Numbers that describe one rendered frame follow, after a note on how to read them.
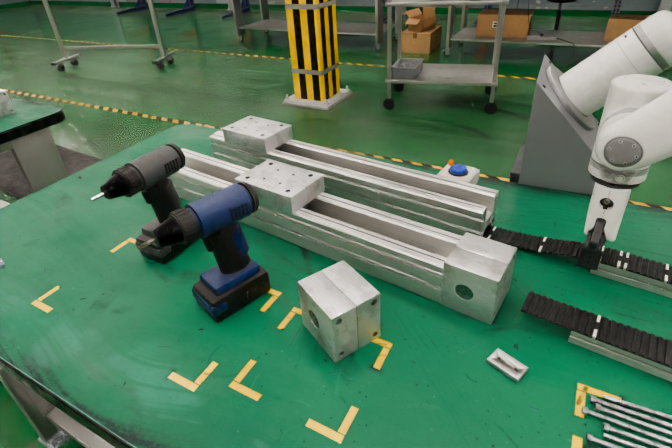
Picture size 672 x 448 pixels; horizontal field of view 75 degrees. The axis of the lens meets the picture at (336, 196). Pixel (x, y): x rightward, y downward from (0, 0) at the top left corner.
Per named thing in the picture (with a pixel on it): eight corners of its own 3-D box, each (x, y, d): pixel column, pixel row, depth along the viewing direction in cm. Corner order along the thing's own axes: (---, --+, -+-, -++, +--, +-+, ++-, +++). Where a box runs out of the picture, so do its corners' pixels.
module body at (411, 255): (461, 272, 84) (465, 236, 80) (439, 304, 77) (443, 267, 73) (190, 175, 125) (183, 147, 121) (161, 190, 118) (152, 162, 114)
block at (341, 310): (392, 329, 73) (392, 286, 68) (334, 363, 68) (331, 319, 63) (356, 295, 80) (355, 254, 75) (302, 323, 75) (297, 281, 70)
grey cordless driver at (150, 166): (208, 232, 100) (186, 144, 89) (137, 287, 85) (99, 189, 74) (184, 224, 103) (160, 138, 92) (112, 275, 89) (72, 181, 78)
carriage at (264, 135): (294, 147, 124) (291, 124, 120) (267, 162, 116) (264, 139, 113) (253, 136, 132) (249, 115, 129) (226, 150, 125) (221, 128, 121)
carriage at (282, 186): (326, 201, 98) (323, 174, 94) (294, 225, 90) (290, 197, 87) (272, 183, 106) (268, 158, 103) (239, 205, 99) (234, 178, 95)
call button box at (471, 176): (477, 190, 109) (480, 167, 106) (463, 208, 103) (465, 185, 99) (447, 182, 113) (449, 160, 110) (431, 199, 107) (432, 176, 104)
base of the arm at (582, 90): (551, 62, 118) (623, 12, 106) (593, 119, 118) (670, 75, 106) (540, 75, 103) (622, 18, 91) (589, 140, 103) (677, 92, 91)
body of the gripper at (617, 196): (640, 190, 68) (620, 248, 73) (646, 163, 75) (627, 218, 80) (586, 178, 71) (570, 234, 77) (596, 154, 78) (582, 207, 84)
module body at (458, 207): (494, 223, 97) (499, 190, 93) (478, 247, 90) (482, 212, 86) (239, 150, 138) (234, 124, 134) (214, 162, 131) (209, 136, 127)
